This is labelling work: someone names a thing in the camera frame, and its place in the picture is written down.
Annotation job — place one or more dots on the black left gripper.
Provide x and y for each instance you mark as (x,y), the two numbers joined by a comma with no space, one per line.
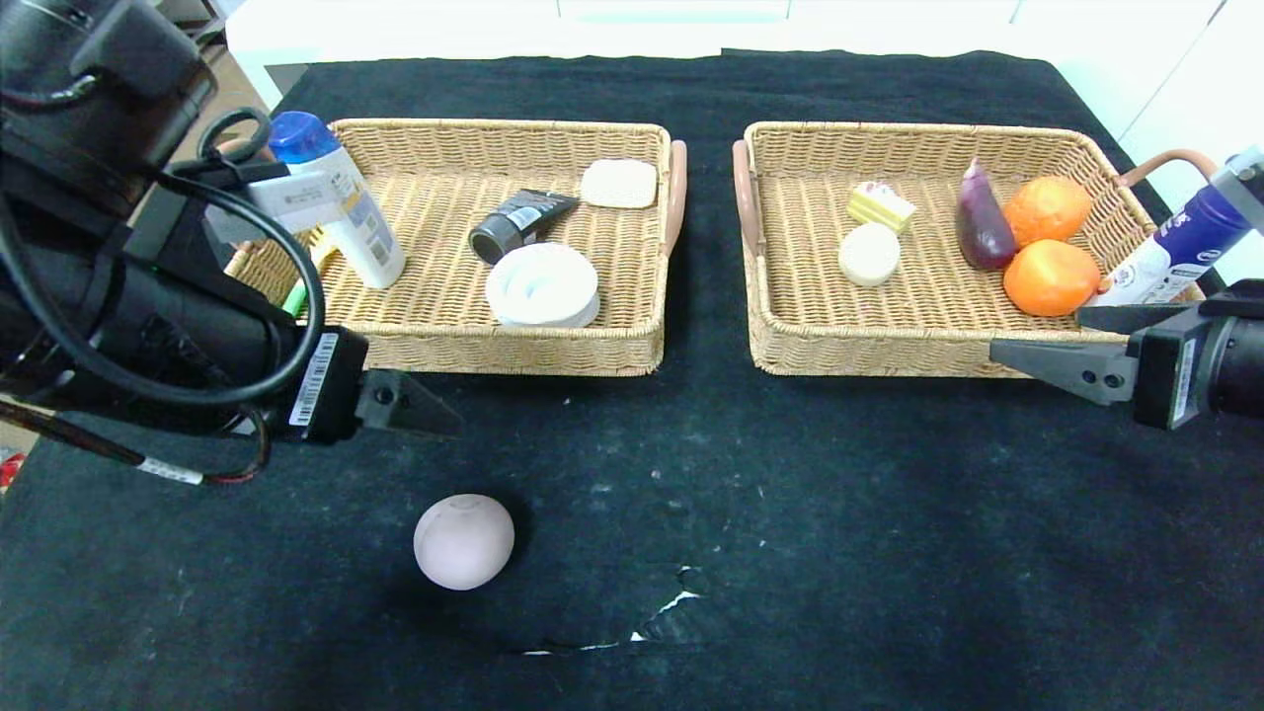
(326,385)

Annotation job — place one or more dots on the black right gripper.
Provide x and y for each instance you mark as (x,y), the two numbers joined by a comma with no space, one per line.
(1165,377)

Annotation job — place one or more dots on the pink round ball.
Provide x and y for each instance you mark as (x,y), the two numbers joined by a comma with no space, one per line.
(464,543)

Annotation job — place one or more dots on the white bottle with blue cap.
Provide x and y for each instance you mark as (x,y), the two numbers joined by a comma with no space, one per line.
(370,247)

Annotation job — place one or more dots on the white round container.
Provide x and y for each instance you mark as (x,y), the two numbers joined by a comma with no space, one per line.
(541,286)

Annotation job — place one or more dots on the black cosmetic tube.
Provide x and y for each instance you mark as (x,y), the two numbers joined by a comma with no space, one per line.
(518,225)

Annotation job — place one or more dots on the cream toy bun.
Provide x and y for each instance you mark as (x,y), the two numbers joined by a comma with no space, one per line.
(871,254)

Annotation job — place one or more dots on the yellow toy cake slice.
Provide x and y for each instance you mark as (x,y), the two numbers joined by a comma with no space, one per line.
(879,207)

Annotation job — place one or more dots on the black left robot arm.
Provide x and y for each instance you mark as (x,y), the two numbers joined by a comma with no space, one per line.
(99,296)

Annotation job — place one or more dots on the wicker basket with dish brush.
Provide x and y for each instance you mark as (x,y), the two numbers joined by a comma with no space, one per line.
(444,306)

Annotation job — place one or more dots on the wicker basket with toy food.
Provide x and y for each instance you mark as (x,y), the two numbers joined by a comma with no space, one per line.
(839,326)

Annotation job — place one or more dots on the smooth orange fruit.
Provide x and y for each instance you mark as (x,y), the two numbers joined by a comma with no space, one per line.
(1051,279)

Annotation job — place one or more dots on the white bottle with purple cap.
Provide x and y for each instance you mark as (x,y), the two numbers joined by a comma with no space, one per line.
(1175,247)

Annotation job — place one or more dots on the rough orange fruit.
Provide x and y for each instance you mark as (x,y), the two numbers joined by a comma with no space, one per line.
(1047,208)

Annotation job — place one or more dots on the yellow green dish brush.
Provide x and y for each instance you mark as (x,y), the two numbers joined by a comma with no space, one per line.
(321,259)

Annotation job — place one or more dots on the purple toy eggplant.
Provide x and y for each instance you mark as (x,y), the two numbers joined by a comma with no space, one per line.
(983,235)

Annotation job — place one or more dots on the black tablecloth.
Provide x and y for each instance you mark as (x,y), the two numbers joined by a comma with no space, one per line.
(987,592)

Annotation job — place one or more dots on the white soap bar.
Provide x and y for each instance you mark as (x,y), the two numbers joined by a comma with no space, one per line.
(619,184)

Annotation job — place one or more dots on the small red object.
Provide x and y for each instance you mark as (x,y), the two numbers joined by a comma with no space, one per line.
(8,469)

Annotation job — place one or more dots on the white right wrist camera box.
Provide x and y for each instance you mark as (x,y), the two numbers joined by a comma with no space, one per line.
(1242,188)

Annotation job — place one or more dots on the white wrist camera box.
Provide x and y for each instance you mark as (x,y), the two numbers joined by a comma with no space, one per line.
(1242,188)
(286,202)

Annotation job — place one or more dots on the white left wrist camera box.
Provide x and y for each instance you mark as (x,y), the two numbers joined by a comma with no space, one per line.
(286,202)

